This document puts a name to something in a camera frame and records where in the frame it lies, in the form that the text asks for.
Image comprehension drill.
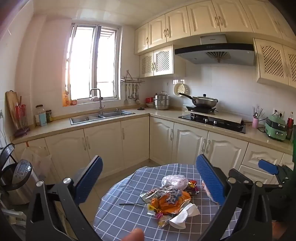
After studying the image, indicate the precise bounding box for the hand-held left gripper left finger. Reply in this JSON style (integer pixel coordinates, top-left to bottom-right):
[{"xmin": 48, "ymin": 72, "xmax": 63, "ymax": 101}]
[{"xmin": 25, "ymin": 156, "xmax": 103, "ymax": 241}]

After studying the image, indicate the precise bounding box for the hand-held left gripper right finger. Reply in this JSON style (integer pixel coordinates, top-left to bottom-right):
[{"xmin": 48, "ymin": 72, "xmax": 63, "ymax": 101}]
[{"xmin": 196, "ymin": 154, "xmax": 273, "ymax": 241}]

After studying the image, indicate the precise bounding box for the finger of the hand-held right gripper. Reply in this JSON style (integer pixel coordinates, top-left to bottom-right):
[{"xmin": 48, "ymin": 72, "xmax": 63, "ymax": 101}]
[
  {"xmin": 228, "ymin": 169, "xmax": 281, "ymax": 186},
  {"xmin": 258, "ymin": 159, "xmax": 292, "ymax": 184}
]

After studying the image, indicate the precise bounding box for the red yellow candy wrapper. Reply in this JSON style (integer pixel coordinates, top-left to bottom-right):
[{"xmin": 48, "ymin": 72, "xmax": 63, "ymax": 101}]
[{"xmin": 187, "ymin": 179, "xmax": 200, "ymax": 197}]

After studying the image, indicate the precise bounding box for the white plastic bag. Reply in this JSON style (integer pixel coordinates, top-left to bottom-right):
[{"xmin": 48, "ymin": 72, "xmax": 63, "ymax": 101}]
[{"xmin": 161, "ymin": 174, "xmax": 189, "ymax": 193}]

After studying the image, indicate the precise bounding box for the white tissue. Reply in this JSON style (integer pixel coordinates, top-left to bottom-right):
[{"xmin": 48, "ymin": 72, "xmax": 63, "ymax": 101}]
[{"xmin": 169, "ymin": 203, "xmax": 200, "ymax": 230}]

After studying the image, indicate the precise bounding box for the orange snack bag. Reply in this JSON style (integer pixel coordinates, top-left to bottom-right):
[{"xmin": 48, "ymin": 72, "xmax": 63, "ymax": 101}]
[{"xmin": 150, "ymin": 189, "xmax": 192, "ymax": 215}]

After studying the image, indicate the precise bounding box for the thin black stick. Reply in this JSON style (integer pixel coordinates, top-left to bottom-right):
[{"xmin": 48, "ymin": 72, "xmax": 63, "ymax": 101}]
[{"xmin": 119, "ymin": 201, "xmax": 153, "ymax": 206}]

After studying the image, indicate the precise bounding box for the red checked snack wrapper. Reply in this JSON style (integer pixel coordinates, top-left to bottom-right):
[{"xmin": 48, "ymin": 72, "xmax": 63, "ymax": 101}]
[{"xmin": 140, "ymin": 188, "xmax": 167, "ymax": 202}]

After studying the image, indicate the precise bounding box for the yellow clear wrapper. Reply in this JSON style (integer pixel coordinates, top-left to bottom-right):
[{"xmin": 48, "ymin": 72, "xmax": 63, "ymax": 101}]
[{"xmin": 158, "ymin": 214, "xmax": 173, "ymax": 227}]

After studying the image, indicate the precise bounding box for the person's left hand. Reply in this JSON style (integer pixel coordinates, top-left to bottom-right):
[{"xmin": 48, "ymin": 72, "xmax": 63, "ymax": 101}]
[{"xmin": 121, "ymin": 228, "xmax": 144, "ymax": 241}]

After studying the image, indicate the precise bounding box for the cream base cabinet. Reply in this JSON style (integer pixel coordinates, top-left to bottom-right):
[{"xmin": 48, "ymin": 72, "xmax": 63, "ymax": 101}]
[{"xmin": 11, "ymin": 116, "xmax": 294, "ymax": 186}]

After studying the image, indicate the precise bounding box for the green electric cooker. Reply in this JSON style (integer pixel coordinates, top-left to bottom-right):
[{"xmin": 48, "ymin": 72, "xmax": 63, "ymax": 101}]
[{"xmin": 264, "ymin": 115, "xmax": 288, "ymax": 142}]

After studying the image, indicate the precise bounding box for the red cap sauce bottle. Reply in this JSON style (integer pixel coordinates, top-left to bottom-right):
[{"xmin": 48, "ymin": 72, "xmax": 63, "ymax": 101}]
[{"xmin": 286, "ymin": 112, "xmax": 295, "ymax": 141}]

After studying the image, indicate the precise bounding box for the grey checkered tablecloth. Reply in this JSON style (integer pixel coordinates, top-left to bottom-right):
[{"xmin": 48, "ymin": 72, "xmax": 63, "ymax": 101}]
[{"xmin": 94, "ymin": 163, "xmax": 245, "ymax": 241}]

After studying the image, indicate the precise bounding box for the bundle of chopsticks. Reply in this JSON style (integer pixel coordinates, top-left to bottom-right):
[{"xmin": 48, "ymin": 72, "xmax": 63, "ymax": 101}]
[{"xmin": 252, "ymin": 106, "xmax": 265, "ymax": 120}]

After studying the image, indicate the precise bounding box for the clear hanging plastic bag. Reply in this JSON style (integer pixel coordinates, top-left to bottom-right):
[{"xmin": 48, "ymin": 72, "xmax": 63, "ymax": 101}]
[{"xmin": 21, "ymin": 146, "xmax": 52, "ymax": 183}]

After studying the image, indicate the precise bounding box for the black glass gas hob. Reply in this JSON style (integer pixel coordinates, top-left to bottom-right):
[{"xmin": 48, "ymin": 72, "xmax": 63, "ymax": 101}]
[{"xmin": 178, "ymin": 113, "xmax": 247, "ymax": 134}]

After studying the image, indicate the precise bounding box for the steel double sink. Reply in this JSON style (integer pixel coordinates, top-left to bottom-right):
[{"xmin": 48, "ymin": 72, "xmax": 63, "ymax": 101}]
[{"xmin": 70, "ymin": 110, "xmax": 136, "ymax": 126}]

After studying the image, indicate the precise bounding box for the steel cooker with control panel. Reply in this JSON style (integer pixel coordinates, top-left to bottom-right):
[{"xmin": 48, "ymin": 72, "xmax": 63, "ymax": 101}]
[{"xmin": 0, "ymin": 144, "xmax": 40, "ymax": 205}]

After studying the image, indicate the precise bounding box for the steel kitchen faucet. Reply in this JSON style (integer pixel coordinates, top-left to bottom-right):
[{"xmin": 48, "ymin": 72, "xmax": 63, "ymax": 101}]
[{"xmin": 90, "ymin": 88, "xmax": 105, "ymax": 115}]

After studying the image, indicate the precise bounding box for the steel wok with lid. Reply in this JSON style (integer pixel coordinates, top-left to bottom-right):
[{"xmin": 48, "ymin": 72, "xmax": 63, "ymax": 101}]
[{"xmin": 178, "ymin": 92, "xmax": 218, "ymax": 108}]

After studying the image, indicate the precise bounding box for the glass jar black lid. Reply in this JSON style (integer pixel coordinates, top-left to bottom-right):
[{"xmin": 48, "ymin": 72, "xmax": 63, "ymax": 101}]
[{"xmin": 35, "ymin": 105, "xmax": 47, "ymax": 127}]

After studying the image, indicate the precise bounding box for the white low rack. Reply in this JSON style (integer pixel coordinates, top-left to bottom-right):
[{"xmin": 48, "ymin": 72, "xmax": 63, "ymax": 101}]
[{"xmin": 0, "ymin": 207, "xmax": 27, "ymax": 230}]

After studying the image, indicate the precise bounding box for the steel steamer pot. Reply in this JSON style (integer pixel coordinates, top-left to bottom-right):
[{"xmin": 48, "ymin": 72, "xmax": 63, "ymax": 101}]
[{"xmin": 153, "ymin": 91, "xmax": 171, "ymax": 110}]

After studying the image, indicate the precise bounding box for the cream round steamer tray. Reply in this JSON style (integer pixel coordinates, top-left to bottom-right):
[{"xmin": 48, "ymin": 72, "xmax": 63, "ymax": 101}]
[{"xmin": 173, "ymin": 83, "xmax": 189, "ymax": 98}]

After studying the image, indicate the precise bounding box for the cream lattice door cabinet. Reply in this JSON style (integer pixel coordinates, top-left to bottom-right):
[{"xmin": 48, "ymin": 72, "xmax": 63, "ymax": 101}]
[
  {"xmin": 139, "ymin": 45, "xmax": 186, "ymax": 78},
  {"xmin": 253, "ymin": 38, "xmax": 296, "ymax": 88}
]

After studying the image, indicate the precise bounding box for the wooden cutting board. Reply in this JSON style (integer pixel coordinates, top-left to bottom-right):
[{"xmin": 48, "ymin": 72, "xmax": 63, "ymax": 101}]
[{"xmin": 6, "ymin": 90, "xmax": 22, "ymax": 130}]

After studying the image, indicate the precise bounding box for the sliding window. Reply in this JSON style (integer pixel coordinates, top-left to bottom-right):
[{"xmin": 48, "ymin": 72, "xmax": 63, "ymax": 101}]
[{"xmin": 63, "ymin": 23, "xmax": 122, "ymax": 107}]

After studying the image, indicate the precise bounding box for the black range hood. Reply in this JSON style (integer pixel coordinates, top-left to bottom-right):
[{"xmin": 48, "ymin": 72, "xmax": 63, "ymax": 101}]
[{"xmin": 174, "ymin": 35, "xmax": 255, "ymax": 66}]

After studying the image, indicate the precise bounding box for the rack with red handles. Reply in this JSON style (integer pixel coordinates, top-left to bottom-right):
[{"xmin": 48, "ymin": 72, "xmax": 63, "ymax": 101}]
[{"xmin": 14, "ymin": 96, "xmax": 30, "ymax": 137}]

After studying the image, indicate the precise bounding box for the steel wall utensil rail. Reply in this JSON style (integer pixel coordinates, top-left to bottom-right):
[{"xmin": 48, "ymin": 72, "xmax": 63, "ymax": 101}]
[{"xmin": 120, "ymin": 70, "xmax": 146, "ymax": 84}]

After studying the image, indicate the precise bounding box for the cream upper wall cabinet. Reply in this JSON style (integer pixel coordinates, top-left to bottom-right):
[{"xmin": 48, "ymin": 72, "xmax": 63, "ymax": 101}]
[{"xmin": 134, "ymin": 0, "xmax": 296, "ymax": 56}]

